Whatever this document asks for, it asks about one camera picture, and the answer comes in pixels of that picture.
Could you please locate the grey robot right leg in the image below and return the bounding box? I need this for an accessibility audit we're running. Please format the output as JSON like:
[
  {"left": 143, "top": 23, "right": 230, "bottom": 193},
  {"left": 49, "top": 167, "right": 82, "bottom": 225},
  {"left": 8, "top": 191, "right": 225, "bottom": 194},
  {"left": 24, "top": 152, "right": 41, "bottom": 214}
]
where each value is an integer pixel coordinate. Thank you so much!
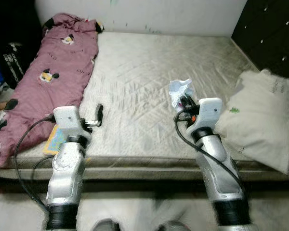
[{"left": 156, "top": 220, "right": 192, "bottom": 231}]

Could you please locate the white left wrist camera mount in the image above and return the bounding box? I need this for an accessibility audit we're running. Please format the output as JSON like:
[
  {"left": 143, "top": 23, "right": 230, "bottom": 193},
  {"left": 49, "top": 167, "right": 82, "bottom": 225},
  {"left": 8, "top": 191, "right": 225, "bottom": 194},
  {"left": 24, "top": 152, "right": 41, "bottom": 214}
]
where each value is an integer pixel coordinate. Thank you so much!
[{"left": 53, "top": 105, "right": 86, "bottom": 141}]

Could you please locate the black bag white print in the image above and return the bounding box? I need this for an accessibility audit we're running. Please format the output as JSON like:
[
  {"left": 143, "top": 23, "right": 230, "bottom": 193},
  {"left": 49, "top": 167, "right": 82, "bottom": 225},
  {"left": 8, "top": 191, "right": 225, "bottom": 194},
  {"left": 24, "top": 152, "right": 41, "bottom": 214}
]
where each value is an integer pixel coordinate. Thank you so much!
[{"left": 0, "top": 41, "right": 27, "bottom": 90}]

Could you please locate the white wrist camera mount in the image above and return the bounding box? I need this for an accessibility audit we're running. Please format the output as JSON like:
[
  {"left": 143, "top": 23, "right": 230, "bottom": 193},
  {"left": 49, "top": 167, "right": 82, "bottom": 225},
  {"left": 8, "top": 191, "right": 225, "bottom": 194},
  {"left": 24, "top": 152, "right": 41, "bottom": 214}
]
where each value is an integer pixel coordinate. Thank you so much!
[
  {"left": 53, "top": 105, "right": 86, "bottom": 141},
  {"left": 189, "top": 98, "right": 223, "bottom": 134}
]

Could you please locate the pink cartoon print blanket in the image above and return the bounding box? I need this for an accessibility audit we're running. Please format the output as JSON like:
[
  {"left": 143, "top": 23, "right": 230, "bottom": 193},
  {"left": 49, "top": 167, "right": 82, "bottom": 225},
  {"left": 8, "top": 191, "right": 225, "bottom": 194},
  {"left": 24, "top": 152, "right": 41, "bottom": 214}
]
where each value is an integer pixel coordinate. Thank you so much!
[{"left": 0, "top": 13, "right": 105, "bottom": 170}]

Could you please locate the white quilted mattress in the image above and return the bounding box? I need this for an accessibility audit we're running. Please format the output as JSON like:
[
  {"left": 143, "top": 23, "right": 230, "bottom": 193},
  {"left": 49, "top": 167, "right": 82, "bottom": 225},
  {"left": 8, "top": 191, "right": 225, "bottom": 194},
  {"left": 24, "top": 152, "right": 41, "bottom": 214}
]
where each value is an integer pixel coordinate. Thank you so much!
[{"left": 0, "top": 31, "right": 289, "bottom": 181}]

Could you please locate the black tufted headboard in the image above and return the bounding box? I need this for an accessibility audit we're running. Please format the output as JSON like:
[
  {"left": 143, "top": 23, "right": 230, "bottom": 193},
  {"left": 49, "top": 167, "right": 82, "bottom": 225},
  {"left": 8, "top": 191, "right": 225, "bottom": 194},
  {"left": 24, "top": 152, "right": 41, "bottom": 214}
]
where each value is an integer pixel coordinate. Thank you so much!
[{"left": 231, "top": 0, "right": 289, "bottom": 80}]

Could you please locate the blue yellow picture book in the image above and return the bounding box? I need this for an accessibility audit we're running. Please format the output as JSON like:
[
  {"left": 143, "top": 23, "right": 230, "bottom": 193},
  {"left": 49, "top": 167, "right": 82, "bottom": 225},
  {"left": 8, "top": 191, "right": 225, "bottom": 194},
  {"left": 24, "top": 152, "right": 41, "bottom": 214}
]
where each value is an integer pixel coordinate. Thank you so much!
[{"left": 42, "top": 124, "right": 68, "bottom": 156}]

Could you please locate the grey robot leg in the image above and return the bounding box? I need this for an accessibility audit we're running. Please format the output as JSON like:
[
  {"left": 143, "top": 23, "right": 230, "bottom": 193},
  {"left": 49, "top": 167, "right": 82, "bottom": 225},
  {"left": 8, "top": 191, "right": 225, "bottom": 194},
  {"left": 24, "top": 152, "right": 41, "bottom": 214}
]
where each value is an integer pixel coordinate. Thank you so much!
[
  {"left": 91, "top": 218, "right": 122, "bottom": 231},
  {"left": 156, "top": 220, "right": 192, "bottom": 231}
]

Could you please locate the grey robot left leg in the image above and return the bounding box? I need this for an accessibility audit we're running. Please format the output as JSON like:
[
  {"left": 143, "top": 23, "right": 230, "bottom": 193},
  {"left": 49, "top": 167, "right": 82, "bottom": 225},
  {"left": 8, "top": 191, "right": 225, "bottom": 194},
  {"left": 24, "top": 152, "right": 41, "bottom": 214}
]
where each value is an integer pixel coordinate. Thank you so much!
[{"left": 91, "top": 218, "right": 122, "bottom": 231}]

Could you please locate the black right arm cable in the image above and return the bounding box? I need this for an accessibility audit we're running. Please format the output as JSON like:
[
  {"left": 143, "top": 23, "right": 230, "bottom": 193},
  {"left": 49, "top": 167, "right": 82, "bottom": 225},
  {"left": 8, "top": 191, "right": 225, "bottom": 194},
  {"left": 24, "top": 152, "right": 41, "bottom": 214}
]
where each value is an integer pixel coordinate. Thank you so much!
[{"left": 174, "top": 110, "right": 245, "bottom": 191}]

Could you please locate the white pillow green print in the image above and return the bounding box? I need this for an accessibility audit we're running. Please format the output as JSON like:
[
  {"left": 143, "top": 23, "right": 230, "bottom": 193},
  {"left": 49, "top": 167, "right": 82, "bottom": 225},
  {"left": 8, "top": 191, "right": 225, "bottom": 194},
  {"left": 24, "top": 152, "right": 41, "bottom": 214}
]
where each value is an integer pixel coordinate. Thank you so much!
[{"left": 214, "top": 69, "right": 289, "bottom": 175}]

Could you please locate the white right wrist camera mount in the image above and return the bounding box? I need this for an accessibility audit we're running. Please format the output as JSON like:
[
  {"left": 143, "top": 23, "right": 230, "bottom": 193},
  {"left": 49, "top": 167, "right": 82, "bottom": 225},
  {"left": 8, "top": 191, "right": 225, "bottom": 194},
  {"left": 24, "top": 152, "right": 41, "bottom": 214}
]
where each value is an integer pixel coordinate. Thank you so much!
[{"left": 189, "top": 98, "right": 223, "bottom": 134}]

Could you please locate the dark bed base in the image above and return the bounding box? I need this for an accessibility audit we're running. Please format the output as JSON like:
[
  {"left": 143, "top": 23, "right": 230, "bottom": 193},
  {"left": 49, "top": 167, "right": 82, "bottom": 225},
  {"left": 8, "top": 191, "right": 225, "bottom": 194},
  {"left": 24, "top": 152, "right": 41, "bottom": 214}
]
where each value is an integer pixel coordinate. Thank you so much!
[{"left": 0, "top": 178, "right": 289, "bottom": 195}]

